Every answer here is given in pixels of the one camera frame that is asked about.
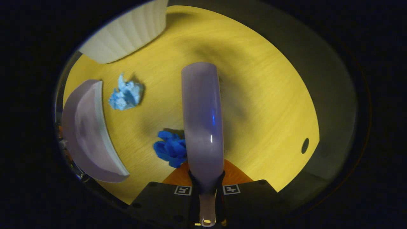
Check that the small lilac dustpan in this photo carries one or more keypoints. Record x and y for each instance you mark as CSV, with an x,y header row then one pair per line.
x,y
86,133

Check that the light blue paper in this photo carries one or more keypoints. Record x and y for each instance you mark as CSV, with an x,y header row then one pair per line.
x,y
127,95

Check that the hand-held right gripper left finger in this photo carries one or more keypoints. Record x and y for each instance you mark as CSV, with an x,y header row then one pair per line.
x,y
159,200

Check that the white ribbed garbage bin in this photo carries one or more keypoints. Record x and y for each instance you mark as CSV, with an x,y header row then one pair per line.
x,y
127,35

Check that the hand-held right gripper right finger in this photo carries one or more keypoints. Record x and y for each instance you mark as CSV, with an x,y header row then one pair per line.
x,y
251,200

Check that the small lilac broom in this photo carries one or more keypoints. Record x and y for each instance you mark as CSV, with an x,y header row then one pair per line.
x,y
202,121

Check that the dark blue paper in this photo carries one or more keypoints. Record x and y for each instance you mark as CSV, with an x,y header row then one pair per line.
x,y
170,149

